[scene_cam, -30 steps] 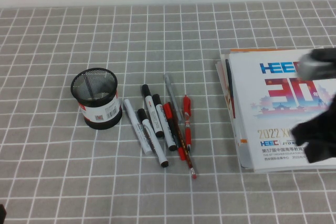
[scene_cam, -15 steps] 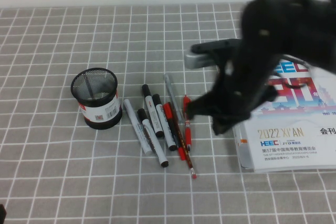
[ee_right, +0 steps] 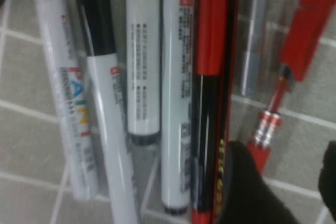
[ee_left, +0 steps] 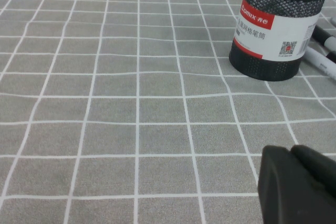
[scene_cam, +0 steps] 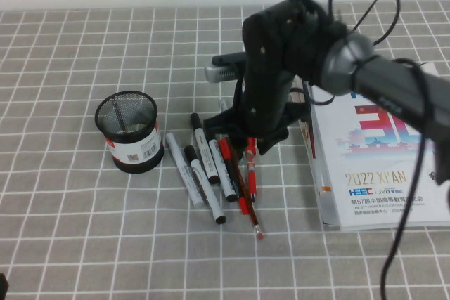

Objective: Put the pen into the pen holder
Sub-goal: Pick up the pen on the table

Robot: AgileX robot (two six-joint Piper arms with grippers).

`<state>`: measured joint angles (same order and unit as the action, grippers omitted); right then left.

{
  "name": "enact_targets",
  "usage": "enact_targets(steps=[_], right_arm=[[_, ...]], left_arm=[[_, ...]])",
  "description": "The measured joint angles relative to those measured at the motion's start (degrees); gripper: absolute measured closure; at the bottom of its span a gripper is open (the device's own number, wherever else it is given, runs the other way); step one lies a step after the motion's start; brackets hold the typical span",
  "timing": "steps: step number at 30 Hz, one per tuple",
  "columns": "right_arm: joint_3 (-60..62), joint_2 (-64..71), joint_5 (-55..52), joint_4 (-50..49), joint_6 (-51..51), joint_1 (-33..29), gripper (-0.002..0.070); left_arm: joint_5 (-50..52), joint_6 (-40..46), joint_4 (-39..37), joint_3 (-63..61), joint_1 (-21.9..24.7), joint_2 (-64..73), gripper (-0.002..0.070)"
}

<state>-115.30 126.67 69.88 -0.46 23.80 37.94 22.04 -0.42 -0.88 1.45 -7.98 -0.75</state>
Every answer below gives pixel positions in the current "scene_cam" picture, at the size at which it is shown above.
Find silver white marker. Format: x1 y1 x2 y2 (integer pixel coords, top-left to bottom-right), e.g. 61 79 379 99
165 132 205 209

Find booklet with colourful cover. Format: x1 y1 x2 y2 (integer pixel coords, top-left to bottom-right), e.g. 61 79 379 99
302 119 317 160

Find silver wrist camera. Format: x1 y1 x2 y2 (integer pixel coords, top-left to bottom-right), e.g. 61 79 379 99
203 51 249 86

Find red gel pen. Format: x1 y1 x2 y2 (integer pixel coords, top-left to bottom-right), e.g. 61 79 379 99
243 136 257 207

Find grey checked tablecloth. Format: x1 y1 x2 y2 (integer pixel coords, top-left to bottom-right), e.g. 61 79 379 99
0 0 450 300

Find black hanging cable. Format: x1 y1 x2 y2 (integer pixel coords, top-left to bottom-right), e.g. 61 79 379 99
379 59 437 300

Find red and black fineliner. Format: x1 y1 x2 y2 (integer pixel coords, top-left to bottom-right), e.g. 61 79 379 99
217 137 250 216

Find thin white brochure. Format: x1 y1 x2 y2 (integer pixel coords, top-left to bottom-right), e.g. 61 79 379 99
290 80 319 181

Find grey gel pen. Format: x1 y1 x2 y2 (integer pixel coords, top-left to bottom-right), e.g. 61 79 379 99
219 98 246 166

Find dark red pencil with eraser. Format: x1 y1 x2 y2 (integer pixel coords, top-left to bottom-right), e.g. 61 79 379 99
230 145 265 241

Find black mesh pen holder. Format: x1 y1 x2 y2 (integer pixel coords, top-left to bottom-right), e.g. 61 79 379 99
94 90 165 175

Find black zip tie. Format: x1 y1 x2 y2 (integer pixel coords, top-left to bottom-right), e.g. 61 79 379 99
353 0 387 32

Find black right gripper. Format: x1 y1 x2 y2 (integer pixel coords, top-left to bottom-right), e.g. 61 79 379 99
203 0 331 156

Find white HEEC booklet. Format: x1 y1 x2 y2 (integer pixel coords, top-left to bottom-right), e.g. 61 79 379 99
305 62 450 233

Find long black-capped whiteboard marker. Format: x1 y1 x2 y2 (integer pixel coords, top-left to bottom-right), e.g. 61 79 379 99
183 145 227 226

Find orange edged booklet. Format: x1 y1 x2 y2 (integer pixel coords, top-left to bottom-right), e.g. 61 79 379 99
314 159 341 227

